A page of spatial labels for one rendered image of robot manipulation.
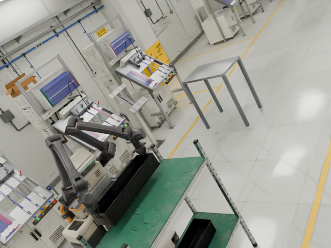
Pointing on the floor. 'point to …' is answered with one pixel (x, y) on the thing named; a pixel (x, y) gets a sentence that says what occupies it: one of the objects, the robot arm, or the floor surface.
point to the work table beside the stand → (226, 64)
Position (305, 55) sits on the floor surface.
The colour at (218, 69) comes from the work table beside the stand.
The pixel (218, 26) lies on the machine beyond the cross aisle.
